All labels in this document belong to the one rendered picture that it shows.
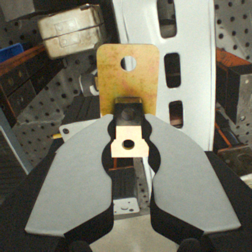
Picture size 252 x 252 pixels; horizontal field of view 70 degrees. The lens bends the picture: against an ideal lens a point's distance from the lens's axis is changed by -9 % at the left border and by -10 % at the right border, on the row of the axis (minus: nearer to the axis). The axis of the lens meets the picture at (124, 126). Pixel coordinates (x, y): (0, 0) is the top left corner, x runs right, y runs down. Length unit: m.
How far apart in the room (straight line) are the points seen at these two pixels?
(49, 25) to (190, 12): 0.24
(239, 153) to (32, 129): 0.79
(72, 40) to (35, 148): 0.71
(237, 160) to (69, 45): 0.51
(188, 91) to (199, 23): 0.14
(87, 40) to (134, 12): 0.11
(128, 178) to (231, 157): 0.30
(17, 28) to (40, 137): 0.45
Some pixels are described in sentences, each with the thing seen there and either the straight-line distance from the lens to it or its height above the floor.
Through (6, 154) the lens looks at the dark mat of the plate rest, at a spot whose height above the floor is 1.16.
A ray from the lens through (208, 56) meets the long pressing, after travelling 0.42.
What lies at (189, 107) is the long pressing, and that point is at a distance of 0.45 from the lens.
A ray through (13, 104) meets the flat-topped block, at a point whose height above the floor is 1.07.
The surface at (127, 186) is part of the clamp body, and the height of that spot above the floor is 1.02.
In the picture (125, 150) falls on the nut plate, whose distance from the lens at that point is 0.15.
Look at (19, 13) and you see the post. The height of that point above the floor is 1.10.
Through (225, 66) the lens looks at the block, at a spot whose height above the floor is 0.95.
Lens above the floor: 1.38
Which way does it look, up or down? 58 degrees down
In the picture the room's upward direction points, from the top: 179 degrees clockwise
